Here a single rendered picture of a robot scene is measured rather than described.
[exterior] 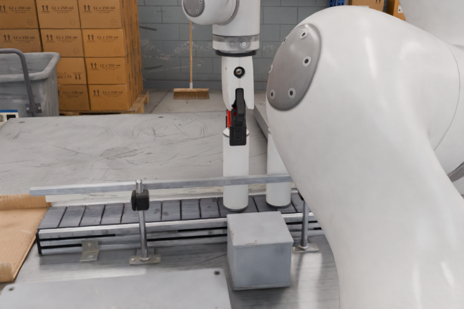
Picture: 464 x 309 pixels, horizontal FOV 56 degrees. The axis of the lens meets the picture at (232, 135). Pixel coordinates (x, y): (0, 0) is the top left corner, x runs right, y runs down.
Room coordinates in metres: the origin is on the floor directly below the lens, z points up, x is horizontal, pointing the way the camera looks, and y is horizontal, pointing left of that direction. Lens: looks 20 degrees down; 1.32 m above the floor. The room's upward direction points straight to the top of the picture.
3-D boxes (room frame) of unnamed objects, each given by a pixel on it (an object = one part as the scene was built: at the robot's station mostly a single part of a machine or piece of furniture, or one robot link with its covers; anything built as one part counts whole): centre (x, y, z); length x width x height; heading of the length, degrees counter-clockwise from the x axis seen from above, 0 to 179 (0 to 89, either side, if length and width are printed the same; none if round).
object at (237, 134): (0.76, -0.01, 1.06); 0.03 x 0.03 x 0.07; 7
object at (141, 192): (0.71, 0.16, 0.91); 0.07 x 0.03 x 0.16; 7
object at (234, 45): (0.80, -0.01, 1.21); 0.09 x 0.08 x 0.03; 7
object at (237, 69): (0.80, -0.01, 1.15); 0.10 x 0.07 x 0.11; 7
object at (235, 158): (0.80, -0.01, 0.98); 0.05 x 0.05 x 0.20
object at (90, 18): (4.34, 1.52, 0.70); 1.20 x 0.82 x 1.39; 91
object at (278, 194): (0.81, -0.10, 0.98); 0.05 x 0.05 x 0.20
